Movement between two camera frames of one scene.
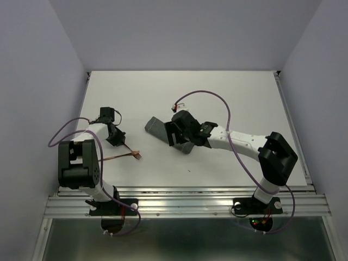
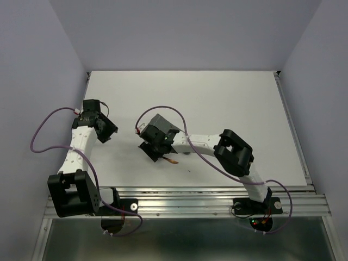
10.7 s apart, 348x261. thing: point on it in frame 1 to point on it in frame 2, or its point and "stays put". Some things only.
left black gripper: (121, 137) to (111, 128)
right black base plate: (252, 206) stays put
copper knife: (129, 148) to (170, 160)
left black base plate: (115, 207) stays put
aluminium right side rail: (284, 97) stays put
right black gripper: (171, 128) to (146, 147)
